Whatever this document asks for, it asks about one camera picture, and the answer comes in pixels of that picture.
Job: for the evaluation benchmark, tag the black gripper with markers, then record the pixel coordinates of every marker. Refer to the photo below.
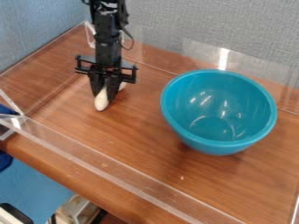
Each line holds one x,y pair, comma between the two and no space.
122,71

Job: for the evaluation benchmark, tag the white toy mushroom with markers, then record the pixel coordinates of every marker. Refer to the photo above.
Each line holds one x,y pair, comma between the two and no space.
102,99

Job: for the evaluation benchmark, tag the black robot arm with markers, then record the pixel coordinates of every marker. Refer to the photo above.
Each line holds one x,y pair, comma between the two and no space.
110,19

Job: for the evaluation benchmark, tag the blue plastic bowl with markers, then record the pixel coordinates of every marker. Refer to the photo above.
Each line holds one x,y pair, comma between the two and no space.
219,111

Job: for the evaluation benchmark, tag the clear acrylic barrier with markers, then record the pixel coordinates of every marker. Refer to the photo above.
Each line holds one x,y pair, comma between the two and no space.
119,156

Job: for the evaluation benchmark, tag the blue object at left edge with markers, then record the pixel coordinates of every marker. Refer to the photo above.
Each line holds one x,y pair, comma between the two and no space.
6,159

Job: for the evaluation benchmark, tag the black white object below table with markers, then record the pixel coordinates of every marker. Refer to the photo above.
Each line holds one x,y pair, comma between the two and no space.
12,216

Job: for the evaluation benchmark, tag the clear acrylic corner bracket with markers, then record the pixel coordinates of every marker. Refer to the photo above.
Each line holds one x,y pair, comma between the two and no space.
90,32

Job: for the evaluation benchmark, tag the white frame under table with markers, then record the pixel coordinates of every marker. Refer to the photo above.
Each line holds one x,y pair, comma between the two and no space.
75,211

